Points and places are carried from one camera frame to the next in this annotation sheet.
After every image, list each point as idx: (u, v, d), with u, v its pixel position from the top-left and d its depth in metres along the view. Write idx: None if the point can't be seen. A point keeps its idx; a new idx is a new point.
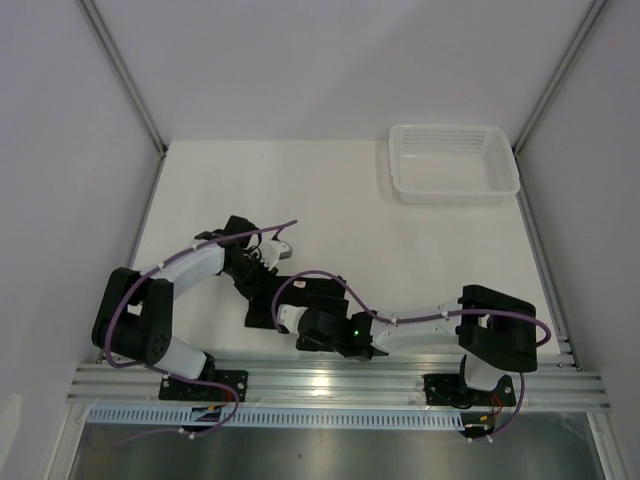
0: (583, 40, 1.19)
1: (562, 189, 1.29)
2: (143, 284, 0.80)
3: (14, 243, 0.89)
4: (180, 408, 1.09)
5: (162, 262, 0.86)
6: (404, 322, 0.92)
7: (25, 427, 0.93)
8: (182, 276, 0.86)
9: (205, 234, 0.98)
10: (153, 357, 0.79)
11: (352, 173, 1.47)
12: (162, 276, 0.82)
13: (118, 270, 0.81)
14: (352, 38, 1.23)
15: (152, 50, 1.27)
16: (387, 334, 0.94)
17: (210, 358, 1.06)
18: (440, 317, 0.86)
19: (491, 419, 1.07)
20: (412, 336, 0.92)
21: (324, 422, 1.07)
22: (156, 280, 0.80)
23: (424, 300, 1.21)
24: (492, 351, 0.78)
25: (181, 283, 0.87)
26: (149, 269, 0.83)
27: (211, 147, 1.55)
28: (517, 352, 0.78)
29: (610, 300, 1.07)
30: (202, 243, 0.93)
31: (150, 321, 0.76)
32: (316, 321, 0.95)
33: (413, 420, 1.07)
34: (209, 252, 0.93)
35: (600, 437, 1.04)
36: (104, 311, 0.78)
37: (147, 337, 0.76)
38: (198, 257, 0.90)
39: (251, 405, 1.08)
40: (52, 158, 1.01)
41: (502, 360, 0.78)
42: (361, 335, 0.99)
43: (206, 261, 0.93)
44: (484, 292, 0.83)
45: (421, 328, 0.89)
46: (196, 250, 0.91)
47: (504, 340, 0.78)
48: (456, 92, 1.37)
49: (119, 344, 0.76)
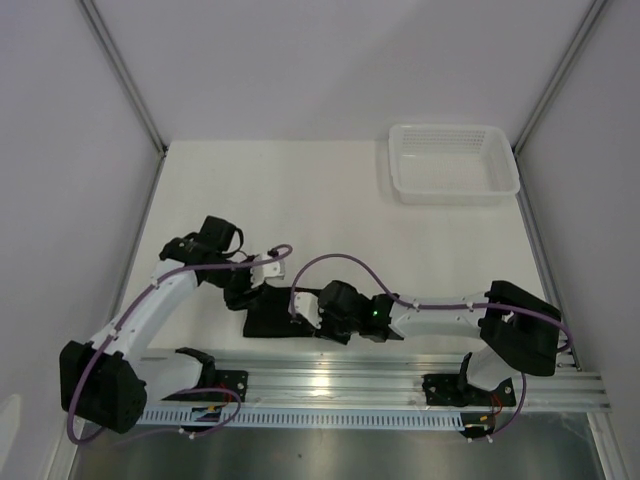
0: (583, 39, 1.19)
1: (562, 188, 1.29)
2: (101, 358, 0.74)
3: (14, 243, 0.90)
4: (180, 408, 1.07)
5: (116, 323, 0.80)
6: (426, 307, 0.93)
7: (25, 427, 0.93)
8: (142, 331, 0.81)
9: (172, 247, 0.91)
10: (127, 422, 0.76)
11: (352, 173, 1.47)
12: (116, 349, 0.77)
13: (71, 343, 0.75)
14: (352, 37, 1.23)
15: (151, 50, 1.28)
16: (407, 317, 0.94)
17: (209, 358, 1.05)
18: (464, 307, 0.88)
19: (491, 419, 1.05)
20: (433, 323, 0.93)
21: (324, 422, 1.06)
22: (110, 356, 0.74)
23: (427, 292, 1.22)
24: (512, 350, 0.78)
25: (145, 336, 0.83)
26: (102, 340, 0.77)
27: (211, 147, 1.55)
28: (537, 353, 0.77)
29: (610, 299, 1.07)
30: (161, 278, 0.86)
31: (113, 397, 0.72)
32: (336, 294, 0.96)
33: (413, 420, 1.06)
34: (169, 287, 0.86)
35: (600, 437, 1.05)
36: (67, 388, 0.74)
37: (114, 413, 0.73)
38: (158, 298, 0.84)
39: (251, 405, 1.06)
40: (52, 157, 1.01)
41: (520, 359, 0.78)
42: (380, 314, 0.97)
43: (171, 297, 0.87)
44: (513, 290, 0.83)
45: (441, 316, 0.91)
46: (156, 288, 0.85)
47: (527, 341, 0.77)
48: (456, 92, 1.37)
49: (89, 415, 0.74)
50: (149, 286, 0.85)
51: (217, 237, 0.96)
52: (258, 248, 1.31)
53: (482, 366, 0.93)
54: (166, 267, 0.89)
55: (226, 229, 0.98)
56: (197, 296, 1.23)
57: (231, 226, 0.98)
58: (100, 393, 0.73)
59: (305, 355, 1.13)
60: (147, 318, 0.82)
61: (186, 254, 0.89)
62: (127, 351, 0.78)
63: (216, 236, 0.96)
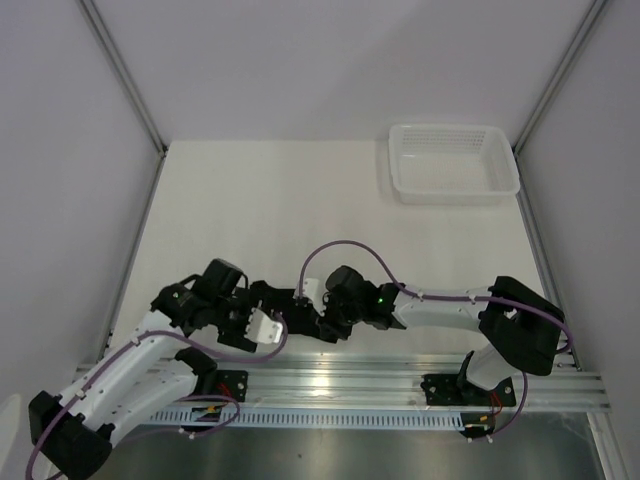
0: (583, 39, 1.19)
1: (562, 188, 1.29)
2: (65, 415, 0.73)
3: (14, 243, 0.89)
4: (180, 408, 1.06)
5: (89, 379, 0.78)
6: (430, 297, 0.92)
7: (25, 427, 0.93)
8: (113, 393, 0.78)
9: (162, 298, 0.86)
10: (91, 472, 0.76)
11: (352, 173, 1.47)
12: (80, 412, 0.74)
13: (40, 394, 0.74)
14: (352, 37, 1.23)
15: (151, 50, 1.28)
16: (409, 305, 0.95)
17: (212, 362, 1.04)
18: (467, 300, 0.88)
19: (491, 419, 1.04)
20: (435, 314, 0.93)
21: (324, 422, 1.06)
22: (72, 417, 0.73)
23: (423, 282, 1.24)
24: (510, 346, 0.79)
25: (118, 395, 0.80)
26: (68, 398, 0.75)
27: (211, 147, 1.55)
28: (535, 352, 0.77)
29: (610, 299, 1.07)
30: (142, 336, 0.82)
31: (69, 457, 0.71)
32: (345, 278, 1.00)
33: (413, 420, 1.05)
34: (149, 346, 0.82)
35: (600, 437, 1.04)
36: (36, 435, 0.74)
37: (70, 470, 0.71)
38: (135, 357, 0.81)
39: (251, 405, 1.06)
40: (52, 157, 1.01)
41: (518, 354, 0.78)
42: (384, 301, 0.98)
43: (151, 355, 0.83)
44: (519, 287, 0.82)
45: (443, 307, 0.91)
46: (135, 347, 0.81)
47: (526, 338, 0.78)
48: (456, 92, 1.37)
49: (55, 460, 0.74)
50: (129, 344, 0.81)
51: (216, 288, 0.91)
52: (258, 248, 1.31)
53: (482, 364, 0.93)
54: (154, 319, 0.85)
55: (228, 277, 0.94)
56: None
57: (232, 273, 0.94)
58: (58, 450, 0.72)
59: (305, 356, 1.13)
60: (119, 378, 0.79)
61: (178, 306, 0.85)
62: (90, 415, 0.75)
63: (213, 287, 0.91)
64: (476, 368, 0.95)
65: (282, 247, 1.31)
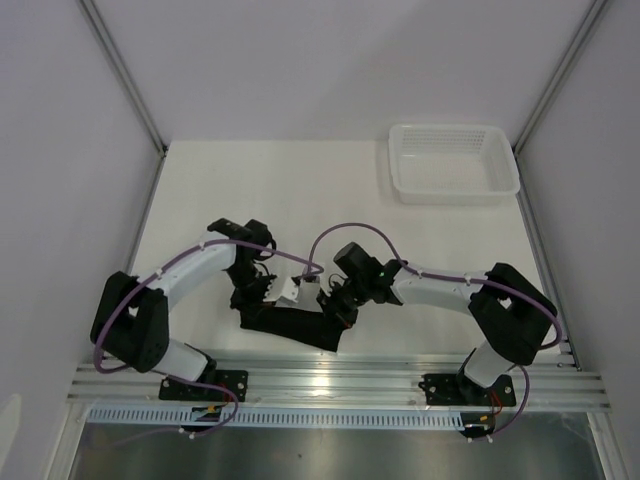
0: (583, 39, 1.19)
1: (562, 188, 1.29)
2: (140, 292, 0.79)
3: (14, 243, 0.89)
4: (181, 408, 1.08)
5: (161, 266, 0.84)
6: (429, 275, 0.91)
7: (24, 428, 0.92)
8: (183, 281, 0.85)
9: (220, 223, 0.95)
10: (150, 361, 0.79)
11: (352, 173, 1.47)
12: (158, 286, 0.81)
13: (118, 274, 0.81)
14: (352, 37, 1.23)
15: (152, 50, 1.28)
16: (408, 282, 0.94)
17: (211, 360, 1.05)
18: (462, 280, 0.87)
19: (491, 419, 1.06)
20: (431, 292, 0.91)
21: (324, 422, 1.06)
22: (151, 290, 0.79)
23: (418, 259, 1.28)
24: (497, 332, 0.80)
25: (182, 286, 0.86)
26: (147, 276, 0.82)
27: (211, 147, 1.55)
28: (522, 340, 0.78)
29: (610, 299, 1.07)
30: (210, 242, 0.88)
31: (143, 332, 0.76)
32: (349, 252, 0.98)
33: (413, 419, 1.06)
34: (213, 251, 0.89)
35: (599, 436, 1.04)
36: (101, 316, 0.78)
37: (140, 348, 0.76)
38: (203, 257, 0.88)
39: (251, 405, 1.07)
40: (52, 158, 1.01)
41: (505, 340, 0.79)
42: (384, 276, 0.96)
43: (212, 260, 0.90)
44: (515, 276, 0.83)
45: (440, 286, 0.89)
46: (202, 249, 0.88)
47: (516, 326, 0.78)
48: (457, 91, 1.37)
49: (113, 349, 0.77)
50: (196, 246, 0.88)
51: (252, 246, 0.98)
52: None
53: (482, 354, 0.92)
54: (212, 237, 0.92)
55: (265, 235, 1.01)
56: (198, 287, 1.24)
57: (268, 233, 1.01)
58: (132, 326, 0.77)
59: (305, 356, 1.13)
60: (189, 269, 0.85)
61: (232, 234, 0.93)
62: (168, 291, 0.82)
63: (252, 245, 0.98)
64: (479, 361, 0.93)
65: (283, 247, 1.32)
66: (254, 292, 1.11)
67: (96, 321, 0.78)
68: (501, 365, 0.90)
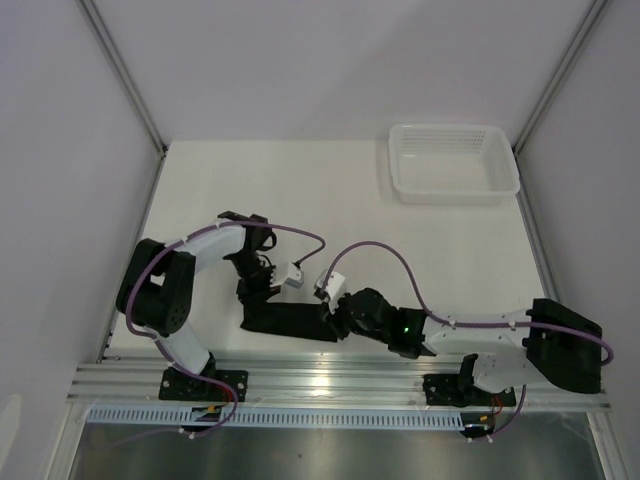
0: (584, 37, 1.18)
1: (562, 187, 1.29)
2: (167, 256, 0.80)
3: (14, 244, 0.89)
4: (180, 408, 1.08)
5: (185, 236, 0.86)
6: (464, 325, 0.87)
7: (24, 427, 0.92)
8: (204, 253, 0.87)
9: (229, 213, 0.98)
10: (173, 325, 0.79)
11: (352, 173, 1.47)
12: (185, 249, 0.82)
13: (143, 240, 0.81)
14: (352, 37, 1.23)
15: (152, 51, 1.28)
16: (442, 335, 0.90)
17: (211, 358, 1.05)
18: (506, 326, 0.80)
19: (491, 419, 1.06)
20: (469, 342, 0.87)
21: (324, 422, 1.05)
22: (180, 252, 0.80)
23: (414, 254, 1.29)
24: (558, 376, 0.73)
25: (203, 260, 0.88)
26: (173, 242, 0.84)
27: (211, 147, 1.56)
28: (586, 376, 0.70)
29: (610, 299, 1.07)
30: (224, 222, 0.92)
31: (172, 289, 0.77)
32: (371, 307, 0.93)
33: (413, 420, 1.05)
34: (228, 232, 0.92)
35: (599, 437, 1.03)
36: (129, 278, 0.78)
37: (168, 305, 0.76)
38: (223, 235, 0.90)
39: (251, 405, 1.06)
40: (52, 159, 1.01)
41: (568, 379, 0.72)
42: (410, 331, 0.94)
43: (227, 241, 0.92)
44: (556, 306, 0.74)
45: (481, 335, 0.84)
46: (217, 229, 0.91)
47: (574, 364, 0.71)
48: (457, 91, 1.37)
49: (140, 312, 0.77)
50: (212, 225, 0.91)
51: (257, 239, 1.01)
52: None
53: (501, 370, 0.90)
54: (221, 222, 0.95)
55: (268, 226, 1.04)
56: (201, 282, 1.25)
57: (268, 228, 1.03)
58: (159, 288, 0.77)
59: (305, 356, 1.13)
60: (211, 242, 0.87)
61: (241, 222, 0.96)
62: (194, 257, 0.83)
63: (257, 239, 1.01)
64: (500, 375, 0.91)
65: (282, 247, 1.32)
66: (257, 282, 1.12)
67: (124, 283, 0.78)
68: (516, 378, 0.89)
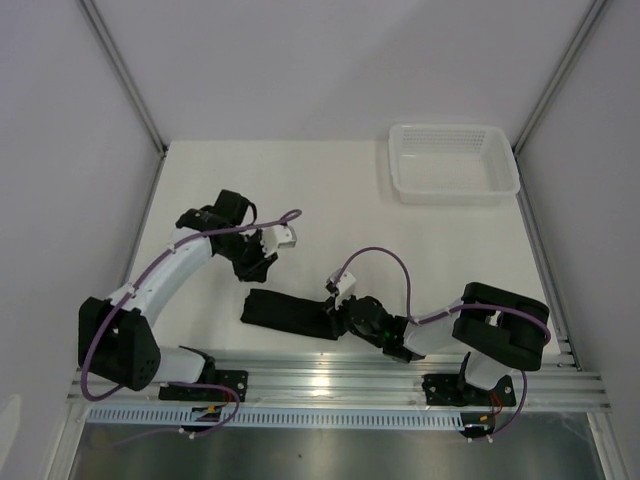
0: (585, 37, 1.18)
1: (562, 188, 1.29)
2: (117, 316, 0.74)
3: (14, 244, 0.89)
4: (180, 408, 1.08)
5: (133, 282, 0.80)
6: (425, 320, 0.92)
7: (25, 427, 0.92)
8: (158, 294, 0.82)
9: (189, 215, 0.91)
10: (142, 379, 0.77)
11: (352, 173, 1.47)
12: (135, 304, 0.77)
13: (86, 301, 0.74)
14: (353, 37, 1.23)
15: (154, 50, 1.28)
16: (413, 334, 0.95)
17: (210, 359, 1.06)
18: (445, 314, 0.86)
19: (491, 419, 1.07)
20: (432, 336, 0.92)
21: (324, 423, 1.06)
22: (129, 312, 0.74)
23: (413, 255, 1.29)
24: (494, 351, 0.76)
25: (161, 294, 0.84)
26: (120, 295, 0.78)
27: (210, 147, 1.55)
28: (522, 348, 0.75)
29: (610, 300, 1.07)
30: (178, 246, 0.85)
31: (129, 352, 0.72)
32: (373, 317, 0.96)
33: (413, 419, 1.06)
34: (184, 256, 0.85)
35: (599, 437, 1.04)
36: (83, 346, 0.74)
37: (131, 368, 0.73)
38: (174, 263, 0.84)
39: (251, 405, 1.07)
40: (52, 159, 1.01)
41: (503, 354, 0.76)
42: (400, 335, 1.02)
43: (185, 263, 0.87)
44: (488, 290, 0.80)
45: (434, 328, 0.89)
46: (172, 256, 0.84)
47: (506, 338, 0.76)
48: (457, 91, 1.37)
49: (104, 374, 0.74)
50: (166, 250, 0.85)
51: (232, 204, 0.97)
52: None
53: (480, 365, 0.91)
54: (182, 234, 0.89)
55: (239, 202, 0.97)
56: (199, 280, 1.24)
57: (245, 199, 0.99)
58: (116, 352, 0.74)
59: (305, 356, 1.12)
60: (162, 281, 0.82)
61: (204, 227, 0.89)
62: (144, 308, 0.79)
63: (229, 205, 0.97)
64: (481, 369, 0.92)
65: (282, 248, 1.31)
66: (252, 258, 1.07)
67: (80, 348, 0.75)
68: (498, 371, 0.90)
